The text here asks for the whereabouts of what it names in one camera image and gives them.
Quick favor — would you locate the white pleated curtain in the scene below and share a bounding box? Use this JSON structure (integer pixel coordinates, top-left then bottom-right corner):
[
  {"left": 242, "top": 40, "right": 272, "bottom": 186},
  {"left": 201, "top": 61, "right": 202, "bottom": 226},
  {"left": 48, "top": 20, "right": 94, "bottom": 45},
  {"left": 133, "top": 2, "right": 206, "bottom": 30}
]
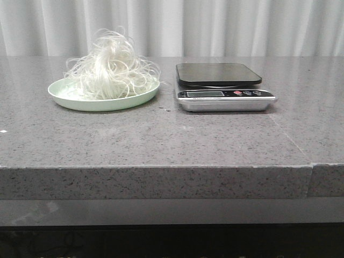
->
[{"left": 1, "top": 1, "right": 343, "bottom": 56}]

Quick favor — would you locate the silver black kitchen scale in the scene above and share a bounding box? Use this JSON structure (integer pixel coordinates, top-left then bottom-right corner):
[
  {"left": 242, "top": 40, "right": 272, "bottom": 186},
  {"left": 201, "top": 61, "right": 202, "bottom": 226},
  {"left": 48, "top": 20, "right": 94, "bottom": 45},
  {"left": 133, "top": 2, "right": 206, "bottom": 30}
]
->
[{"left": 175, "top": 63, "right": 277, "bottom": 112}]

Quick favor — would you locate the light green round plate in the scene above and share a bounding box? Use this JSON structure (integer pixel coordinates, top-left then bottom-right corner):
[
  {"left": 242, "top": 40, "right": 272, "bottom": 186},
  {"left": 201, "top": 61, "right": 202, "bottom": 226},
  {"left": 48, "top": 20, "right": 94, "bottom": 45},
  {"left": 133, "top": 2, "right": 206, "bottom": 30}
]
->
[{"left": 48, "top": 79, "right": 160, "bottom": 112}]

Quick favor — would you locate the white vermicelli noodle bundle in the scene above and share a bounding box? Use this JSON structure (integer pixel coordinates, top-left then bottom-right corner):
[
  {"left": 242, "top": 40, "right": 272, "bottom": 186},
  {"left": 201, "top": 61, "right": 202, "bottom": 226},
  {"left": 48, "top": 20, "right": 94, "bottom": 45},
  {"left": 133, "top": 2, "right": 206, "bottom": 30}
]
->
[{"left": 64, "top": 28, "right": 161, "bottom": 101}]

